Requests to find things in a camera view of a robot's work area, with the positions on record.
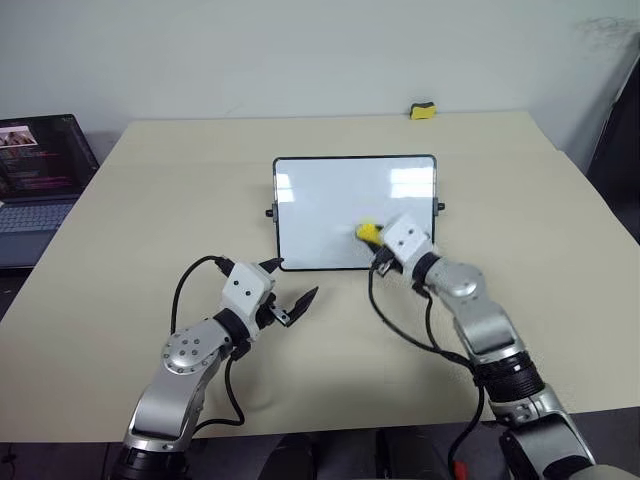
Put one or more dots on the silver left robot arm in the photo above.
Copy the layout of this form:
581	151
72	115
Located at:
185	355

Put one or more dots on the small red object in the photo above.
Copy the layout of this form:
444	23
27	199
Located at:
461	470

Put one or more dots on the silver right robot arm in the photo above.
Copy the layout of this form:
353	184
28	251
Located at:
485	320

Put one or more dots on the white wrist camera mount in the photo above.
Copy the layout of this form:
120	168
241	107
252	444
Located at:
405	237
245	290

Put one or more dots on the small black-framed whiteboard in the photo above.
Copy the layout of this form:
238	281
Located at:
310	215

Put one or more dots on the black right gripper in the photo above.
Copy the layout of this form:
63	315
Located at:
382	250

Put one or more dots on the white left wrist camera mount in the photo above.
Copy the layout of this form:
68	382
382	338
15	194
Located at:
245	290

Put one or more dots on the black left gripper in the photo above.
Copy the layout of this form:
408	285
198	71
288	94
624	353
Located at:
270	312

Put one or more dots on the yellow sponge eraser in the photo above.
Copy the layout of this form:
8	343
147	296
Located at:
367	231
423	111

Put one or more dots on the dark furniture piece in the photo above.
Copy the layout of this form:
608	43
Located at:
617	145

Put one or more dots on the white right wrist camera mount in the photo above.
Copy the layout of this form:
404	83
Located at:
405	237

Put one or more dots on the open grey laptop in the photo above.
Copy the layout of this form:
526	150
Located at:
35	165

